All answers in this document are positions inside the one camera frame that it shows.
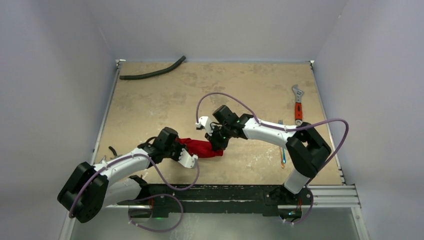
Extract gold fork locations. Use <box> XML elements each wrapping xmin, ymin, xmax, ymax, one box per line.
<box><xmin>279</xmin><ymin>147</ymin><xmax>286</xmax><ymax>169</ymax></box>

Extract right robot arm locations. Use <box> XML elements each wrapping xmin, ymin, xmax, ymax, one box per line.
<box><xmin>195</xmin><ymin>105</ymin><xmax>332</xmax><ymax>204</ymax></box>

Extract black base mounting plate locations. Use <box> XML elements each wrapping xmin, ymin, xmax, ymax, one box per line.
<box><xmin>117</xmin><ymin>184</ymin><xmax>313</xmax><ymax>218</ymax></box>

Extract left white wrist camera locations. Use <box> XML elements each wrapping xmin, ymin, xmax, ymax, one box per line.
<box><xmin>177</xmin><ymin>148</ymin><xmax>199</xmax><ymax>169</ymax></box>

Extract black handled pliers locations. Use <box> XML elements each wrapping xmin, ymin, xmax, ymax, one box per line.
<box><xmin>100</xmin><ymin>146</ymin><xmax>118</xmax><ymax>162</ymax></box>

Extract adjustable wrench orange handle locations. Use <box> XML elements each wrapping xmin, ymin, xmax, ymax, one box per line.
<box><xmin>292</xmin><ymin>84</ymin><xmax>304</xmax><ymax>126</ymax></box>

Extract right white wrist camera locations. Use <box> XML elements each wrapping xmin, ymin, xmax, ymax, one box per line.
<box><xmin>195</xmin><ymin>116</ymin><xmax>213</xmax><ymax>135</ymax></box>

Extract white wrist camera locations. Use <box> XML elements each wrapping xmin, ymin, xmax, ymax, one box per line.
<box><xmin>177</xmin><ymin>148</ymin><xmax>199</xmax><ymax>169</ymax></box>
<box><xmin>195</xmin><ymin>116</ymin><xmax>213</xmax><ymax>135</ymax></box>

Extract red cloth napkin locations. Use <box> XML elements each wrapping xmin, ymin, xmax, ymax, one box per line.
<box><xmin>178</xmin><ymin>138</ymin><xmax>224</xmax><ymax>159</ymax></box>

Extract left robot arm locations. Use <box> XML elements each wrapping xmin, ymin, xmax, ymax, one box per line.
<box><xmin>57</xmin><ymin>127</ymin><xmax>198</xmax><ymax>223</ymax></box>

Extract black corrugated hose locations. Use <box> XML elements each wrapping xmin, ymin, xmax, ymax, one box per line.
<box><xmin>119</xmin><ymin>55</ymin><xmax>187</xmax><ymax>81</ymax></box>

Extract blue utensil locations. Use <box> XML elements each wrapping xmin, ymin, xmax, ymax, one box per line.
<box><xmin>277</xmin><ymin>119</ymin><xmax>287</xmax><ymax>165</ymax></box>

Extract aluminium frame rail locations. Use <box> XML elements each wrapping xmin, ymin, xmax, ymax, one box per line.
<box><xmin>67</xmin><ymin>59</ymin><xmax>362</xmax><ymax>210</ymax></box>

